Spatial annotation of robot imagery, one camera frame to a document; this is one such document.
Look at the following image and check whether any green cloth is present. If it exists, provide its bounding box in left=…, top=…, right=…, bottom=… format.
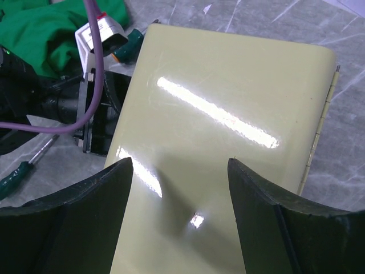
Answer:
left=0, top=0, right=129, bottom=79

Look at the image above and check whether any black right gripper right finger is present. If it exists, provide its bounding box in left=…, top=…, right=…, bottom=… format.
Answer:
left=228, top=158, right=364, bottom=273

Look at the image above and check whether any stubby green screwdriver orange cap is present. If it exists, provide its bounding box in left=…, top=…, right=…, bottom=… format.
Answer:
left=112, top=27, right=147, bottom=64

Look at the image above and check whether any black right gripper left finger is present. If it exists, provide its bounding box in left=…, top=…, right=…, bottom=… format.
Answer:
left=1, top=158, right=133, bottom=273

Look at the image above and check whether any long green screwdriver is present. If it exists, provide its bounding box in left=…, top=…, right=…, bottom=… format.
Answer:
left=1, top=134, right=59, bottom=200

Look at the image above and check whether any yellow-green metal tool chest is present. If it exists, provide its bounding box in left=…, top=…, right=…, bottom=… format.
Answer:
left=106, top=24, right=336, bottom=273

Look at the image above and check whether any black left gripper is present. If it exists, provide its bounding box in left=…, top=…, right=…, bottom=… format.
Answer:
left=36, top=71, right=131, bottom=156

